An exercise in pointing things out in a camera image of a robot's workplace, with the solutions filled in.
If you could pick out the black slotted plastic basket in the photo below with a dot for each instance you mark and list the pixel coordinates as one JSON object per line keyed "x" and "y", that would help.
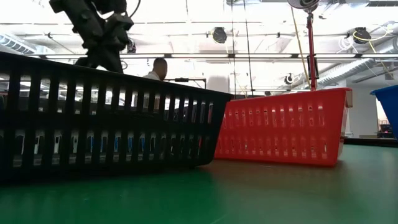
{"x": 124, "y": 123}

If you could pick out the red slotted plastic basket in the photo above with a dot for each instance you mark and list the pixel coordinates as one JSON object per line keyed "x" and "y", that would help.
{"x": 280, "y": 133}

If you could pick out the blue plastic basket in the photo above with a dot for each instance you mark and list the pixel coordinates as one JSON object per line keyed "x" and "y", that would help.
{"x": 390, "y": 105}

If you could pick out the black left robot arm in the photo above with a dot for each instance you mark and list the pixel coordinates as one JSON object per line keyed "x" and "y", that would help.
{"x": 77, "y": 15}

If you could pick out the person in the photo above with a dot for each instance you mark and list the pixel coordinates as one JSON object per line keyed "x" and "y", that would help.
{"x": 158, "y": 70}

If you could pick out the red desk lamp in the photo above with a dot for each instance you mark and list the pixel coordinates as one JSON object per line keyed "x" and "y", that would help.
{"x": 311, "y": 37}

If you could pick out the green table mat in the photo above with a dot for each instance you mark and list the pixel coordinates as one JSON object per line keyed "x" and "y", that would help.
{"x": 280, "y": 193}

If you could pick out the silver ventilation duct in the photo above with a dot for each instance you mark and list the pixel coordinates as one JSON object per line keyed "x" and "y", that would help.
{"x": 345, "y": 70}

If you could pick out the black metal table frame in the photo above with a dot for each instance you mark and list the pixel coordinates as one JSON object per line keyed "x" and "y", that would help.
{"x": 373, "y": 141}

